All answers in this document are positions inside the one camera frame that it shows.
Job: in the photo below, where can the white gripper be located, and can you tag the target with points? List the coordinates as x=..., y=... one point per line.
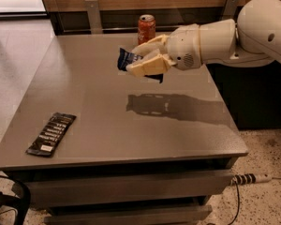
x=184, y=47

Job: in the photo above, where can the blue rxbar blueberry wrapper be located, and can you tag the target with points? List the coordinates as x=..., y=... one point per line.
x=127, y=58

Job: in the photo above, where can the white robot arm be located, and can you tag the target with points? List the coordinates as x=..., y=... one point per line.
x=252, y=40

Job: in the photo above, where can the black rxbar chocolate wrapper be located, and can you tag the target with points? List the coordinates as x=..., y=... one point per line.
x=50, y=136

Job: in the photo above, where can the orange soda can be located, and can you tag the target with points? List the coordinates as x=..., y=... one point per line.
x=146, y=28

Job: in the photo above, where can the grey upper drawer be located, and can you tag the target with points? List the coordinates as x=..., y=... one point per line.
x=131, y=188

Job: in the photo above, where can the grey drawer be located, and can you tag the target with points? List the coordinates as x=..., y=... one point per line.
x=179, y=215
x=131, y=188

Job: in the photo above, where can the white power strip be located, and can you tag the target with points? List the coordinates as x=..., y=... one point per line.
x=250, y=178

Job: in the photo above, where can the grey lower drawer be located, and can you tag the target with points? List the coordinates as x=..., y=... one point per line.
x=179, y=215

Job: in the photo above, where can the black chair part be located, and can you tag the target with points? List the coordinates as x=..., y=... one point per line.
x=21, y=205

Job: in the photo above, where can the left metal bracket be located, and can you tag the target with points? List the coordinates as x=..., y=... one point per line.
x=94, y=18

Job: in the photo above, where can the metal bracket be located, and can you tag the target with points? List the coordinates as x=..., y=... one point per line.
x=229, y=9
x=94, y=18

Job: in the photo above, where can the right metal bracket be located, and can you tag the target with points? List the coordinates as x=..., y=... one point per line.
x=229, y=9

